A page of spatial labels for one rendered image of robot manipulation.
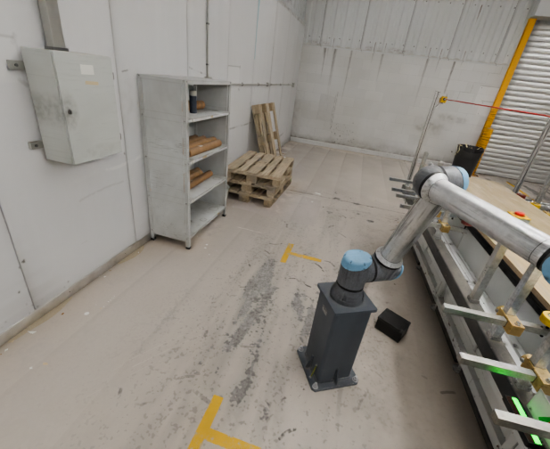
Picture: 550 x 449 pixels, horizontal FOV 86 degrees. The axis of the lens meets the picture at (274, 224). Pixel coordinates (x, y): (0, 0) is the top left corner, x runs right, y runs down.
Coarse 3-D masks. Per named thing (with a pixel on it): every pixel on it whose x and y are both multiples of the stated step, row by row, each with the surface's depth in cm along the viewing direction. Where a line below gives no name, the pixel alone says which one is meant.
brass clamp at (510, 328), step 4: (496, 308) 136; (500, 308) 133; (496, 312) 136; (500, 312) 132; (504, 312) 130; (508, 316) 128; (512, 316) 128; (516, 316) 129; (508, 320) 126; (512, 320) 126; (516, 320) 127; (508, 324) 126; (512, 324) 124; (504, 328) 128; (508, 328) 125; (512, 328) 124; (516, 328) 123; (520, 328) 123; (524, 328) 123; (508, 332) 125; (512, 332) 125; (516, 332) 124; (520, 332) 124
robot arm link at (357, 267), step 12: (348, 252) 159; (360, 252) 159; (348, 264) 153; (360, 264) 150; (372, 264) 156; (348, 276) 155; (360, 276) 153; (372, 276) 156; (348, 288) 157; (360, 288) 158
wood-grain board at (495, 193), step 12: (480, 180) 321; (480, 192) 278; (492, 192) 282; (504, 192) 287; (492, 204) 250; (504, 204) 254; (516, 204) 258; (528, 204) 262; (528, 216) 233; (540, 216) 236; (540, 228) 213; (492, 240) 186; (516, 264) 161; (528, 264) 163; (540, 276) 152; (540, 288) 143; (540, 300) 137
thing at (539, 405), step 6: (540, 390) 103; (534, 396) 105; (540, 396) 103; (534, 402) 105; (540, 402) 102; (546, 402) 100; (528, 408) 107; (534, 408) 104; (540, 408) 102; (546, 408) 99; (534, 414) 104; (540, 414) 101; (546, 414) 99; (546, 438) 97
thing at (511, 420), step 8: (496, 416) 87; (504, 416) 86; (512, 416) 87; (520, 416) 87; (496, 424) 87; (504, 424) 86; (512, 424) 86; (520, 424) 85; (528, 424) 85; (536, 424) 85; (544, 424) 86; (528, 432) 85; (536, 432) 85; (544, 432) 84
